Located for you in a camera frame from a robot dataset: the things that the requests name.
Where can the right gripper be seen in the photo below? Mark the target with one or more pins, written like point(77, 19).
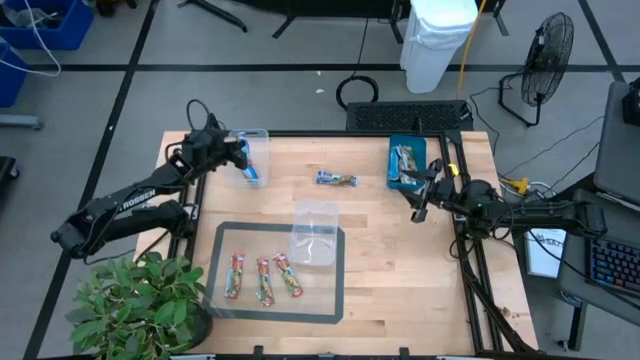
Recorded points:
point(442, 192)

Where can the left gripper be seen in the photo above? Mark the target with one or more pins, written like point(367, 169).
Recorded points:
point(215, 150)

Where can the dark blue granola bar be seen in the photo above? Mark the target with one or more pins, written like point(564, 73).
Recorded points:
point(247, 150)
point(337, 178)
point(253, 175)

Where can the red granola bar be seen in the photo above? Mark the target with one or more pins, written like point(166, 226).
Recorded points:
point(235, 275)
point(264, 282)
point(288, 275)

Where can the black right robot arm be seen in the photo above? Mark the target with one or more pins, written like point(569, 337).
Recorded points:
point(550, 217)

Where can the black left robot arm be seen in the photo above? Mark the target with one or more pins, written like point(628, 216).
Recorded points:
point(115, 220)

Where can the granola crumb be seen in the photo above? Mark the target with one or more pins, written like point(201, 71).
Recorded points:
point(506, 312)

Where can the clear plastic bin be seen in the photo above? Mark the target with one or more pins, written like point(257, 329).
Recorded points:
point(262, 150)
point(314, 240)

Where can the teal plastic bin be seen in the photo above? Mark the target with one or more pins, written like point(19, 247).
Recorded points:
point(421, 150)

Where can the black vented case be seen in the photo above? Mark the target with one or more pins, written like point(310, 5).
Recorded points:
point(400, 116)

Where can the white trash can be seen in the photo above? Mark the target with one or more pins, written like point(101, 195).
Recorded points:
point(435, 45)

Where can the white paper sign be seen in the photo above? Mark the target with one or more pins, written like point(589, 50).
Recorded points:
point(545, 255)

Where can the black partition panel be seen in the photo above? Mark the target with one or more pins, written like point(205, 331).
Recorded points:
point(325, 1)

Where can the potted green plant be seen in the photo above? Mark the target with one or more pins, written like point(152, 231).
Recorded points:
point(135, 305)

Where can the black floor fan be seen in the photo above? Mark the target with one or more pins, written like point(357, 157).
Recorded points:
point(547, 57)

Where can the dark grey desk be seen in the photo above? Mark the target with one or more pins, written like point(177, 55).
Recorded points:
point(575, 280)

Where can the blue storage bin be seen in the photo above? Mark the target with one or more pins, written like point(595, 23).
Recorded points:
point(10, 80)
point(75, 30)

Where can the black keyboard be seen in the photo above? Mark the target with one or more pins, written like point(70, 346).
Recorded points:
point(615, 262)

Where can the grey metal bar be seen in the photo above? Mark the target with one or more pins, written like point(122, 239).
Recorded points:
point(20, 121)

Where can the black desk device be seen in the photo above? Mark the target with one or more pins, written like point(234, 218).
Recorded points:
point(632, 102)

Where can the black aluminium table frame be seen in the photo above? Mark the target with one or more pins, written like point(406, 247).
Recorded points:
point(325, 133)

